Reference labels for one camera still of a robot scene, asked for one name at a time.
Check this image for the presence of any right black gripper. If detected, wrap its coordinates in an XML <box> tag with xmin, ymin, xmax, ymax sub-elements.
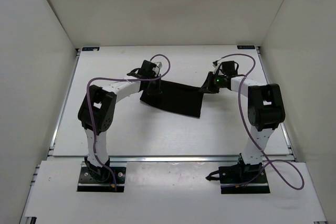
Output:
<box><xmin>198</xmin><ymin>72</ymin><xmax>225</xmax><ymax>94</ymax></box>

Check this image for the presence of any black skirt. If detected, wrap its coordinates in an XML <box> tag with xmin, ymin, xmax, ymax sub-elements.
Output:
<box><xmin>140</xmin><ymin>80</ymin><xmax>203</xmax><ymax>118</ymax></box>

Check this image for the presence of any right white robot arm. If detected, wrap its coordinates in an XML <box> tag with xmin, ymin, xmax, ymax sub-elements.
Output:
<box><xmin>200</xmin><ymin>60</ymin><xmax>285</xmax><ymax>182</ymax></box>

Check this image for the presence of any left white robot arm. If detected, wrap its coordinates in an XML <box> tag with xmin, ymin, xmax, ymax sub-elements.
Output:
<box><xmin>78</xmin><ymin>60</ymin><xmax>162</xmax><ymax>187</ymax></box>

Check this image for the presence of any blue label right corner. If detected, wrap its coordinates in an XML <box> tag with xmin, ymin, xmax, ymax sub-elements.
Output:
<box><xmin>237</xmin><ymin>45</ymin><xmax>255</xmax><ymax>50</ymax></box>

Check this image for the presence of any blue label corner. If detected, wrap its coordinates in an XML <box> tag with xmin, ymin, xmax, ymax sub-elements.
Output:
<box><xmin>237</xmin><ymin>45</ymin><xmax>255</xmax><ymax>50</ymax></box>
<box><xmin>81</xmin><ymin>47</ymin><xmax>100</xmax><ymax>51</ymax></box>

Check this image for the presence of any blue label left corner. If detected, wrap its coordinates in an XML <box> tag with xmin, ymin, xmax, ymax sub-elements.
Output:
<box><xmin>81</xmin><ymin>47</ymin><xmax>100</xmax><ymax>51</ymax></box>

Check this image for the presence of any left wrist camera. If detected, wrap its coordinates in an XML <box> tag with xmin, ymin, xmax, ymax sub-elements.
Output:
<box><xmin>153</xmin><ymin>62</ymin><xmax>162</xmax><ymax>72</ymax></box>

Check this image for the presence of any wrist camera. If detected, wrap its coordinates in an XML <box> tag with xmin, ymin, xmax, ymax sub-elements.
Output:
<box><xmin>153</xmin><ymin>62</ymin><xmax>162</xmax><ymax>72</ymax></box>
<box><xmin>213</xmin><ymin>59</ymin><xmax>223</xmax><ymax>74</ymax></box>

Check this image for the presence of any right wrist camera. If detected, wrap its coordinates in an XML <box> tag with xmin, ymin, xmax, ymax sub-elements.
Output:
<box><xmin>213</xmin><ymin>59</ymin><xmax>223</xmax><ymax>74</ymax></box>

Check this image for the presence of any aluminium rail front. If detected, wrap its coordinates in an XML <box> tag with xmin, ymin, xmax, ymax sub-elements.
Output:
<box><xmin>47</xmin><ymin>154</ymin><xmax>295</xmax><ymax>163</ymax></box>

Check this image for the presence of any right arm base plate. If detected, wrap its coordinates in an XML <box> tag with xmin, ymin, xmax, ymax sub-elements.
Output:
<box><xmin>205</xmin><ymin>164</ymin><xmax>270</xmax><ymax>195</ymax></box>

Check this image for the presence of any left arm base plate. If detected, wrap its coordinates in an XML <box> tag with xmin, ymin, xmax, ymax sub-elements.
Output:
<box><xmin>77</xmin><ymin>163</ymin><xmax>127</xmax><ymax>193</ymax></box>

